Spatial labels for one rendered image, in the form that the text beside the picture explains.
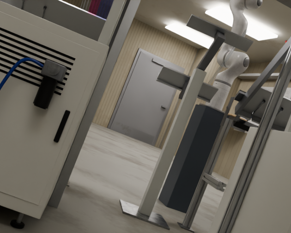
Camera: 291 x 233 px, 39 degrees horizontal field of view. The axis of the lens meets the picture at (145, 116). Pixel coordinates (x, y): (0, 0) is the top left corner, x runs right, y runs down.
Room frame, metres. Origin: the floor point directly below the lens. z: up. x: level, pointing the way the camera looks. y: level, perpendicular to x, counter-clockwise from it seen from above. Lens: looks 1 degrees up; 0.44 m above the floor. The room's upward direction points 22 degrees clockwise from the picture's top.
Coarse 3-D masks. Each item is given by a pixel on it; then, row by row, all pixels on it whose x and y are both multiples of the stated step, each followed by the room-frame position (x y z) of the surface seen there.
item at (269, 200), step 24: (288, 144) 1.54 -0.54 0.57; (240, 168) 1.89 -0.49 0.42; (264, 168) 1.66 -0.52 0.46; (288, 168) 1.48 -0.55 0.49; (264, 192) 1.58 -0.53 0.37; (288, 192) 1.42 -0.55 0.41; (216, 216) 1.95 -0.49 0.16; (240, 216) 1.70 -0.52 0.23; (264, 216) 1.51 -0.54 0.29; (288, 216) 1.36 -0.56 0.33
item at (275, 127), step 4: (240, 112) 2.25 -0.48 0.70; (244, 112) 2.27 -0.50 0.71; (244, 116) 2.25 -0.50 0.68; (248, 116) 2.26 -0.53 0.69; (252, 116) 2.27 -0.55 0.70; (256, 116) 2.28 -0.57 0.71; (252, 120) 2.25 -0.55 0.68; (256, 120) 2.26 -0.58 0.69; (260, 120) 2.27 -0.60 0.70; (272, 128) 2.27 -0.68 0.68; (276, 128) 2.28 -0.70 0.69; (280, 128) 2.29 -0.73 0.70; (284, 128) 2.30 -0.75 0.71
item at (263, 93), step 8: (264, 88) 2.14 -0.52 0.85; (256, 96) 2.18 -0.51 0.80; (264, 96) 2.17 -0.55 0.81; (248, 104) 2.23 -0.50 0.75; (256, 104) 2.22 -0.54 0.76; (264, 104) 2.21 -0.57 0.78; (280, 104) 2.19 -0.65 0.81; (288, 104) 2.18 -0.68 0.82; (248, 112) 2.27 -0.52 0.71; (256, 112) 2.26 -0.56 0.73; (280, 112) 2.23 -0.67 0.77; (288, 112) 2.22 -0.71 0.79; (280, 120) 2.27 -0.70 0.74; (288, 120) 2.26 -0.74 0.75
